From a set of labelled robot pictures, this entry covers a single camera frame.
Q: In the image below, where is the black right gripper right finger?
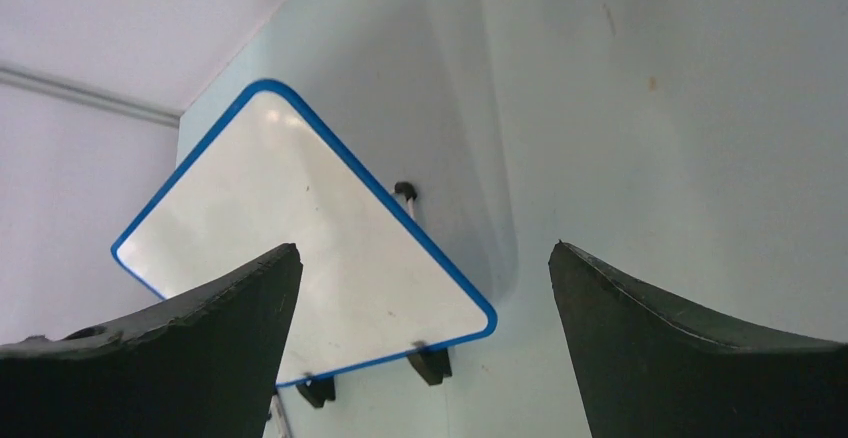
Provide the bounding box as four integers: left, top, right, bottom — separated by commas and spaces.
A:
549, 242, 847, 437

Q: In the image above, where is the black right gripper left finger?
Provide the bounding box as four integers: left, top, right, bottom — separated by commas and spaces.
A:
1, 244, 303, 437

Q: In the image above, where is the black whiteboard marker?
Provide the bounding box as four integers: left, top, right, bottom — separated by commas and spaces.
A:
394, 181, 418, 221

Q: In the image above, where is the blue-framed whiteboard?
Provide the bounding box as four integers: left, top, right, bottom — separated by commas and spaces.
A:
110, 78, 499, 390

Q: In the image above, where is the black whiteboard stand foot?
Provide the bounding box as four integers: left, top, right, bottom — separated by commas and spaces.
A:
295, 376, 336, 409
407, 342, 453, 386

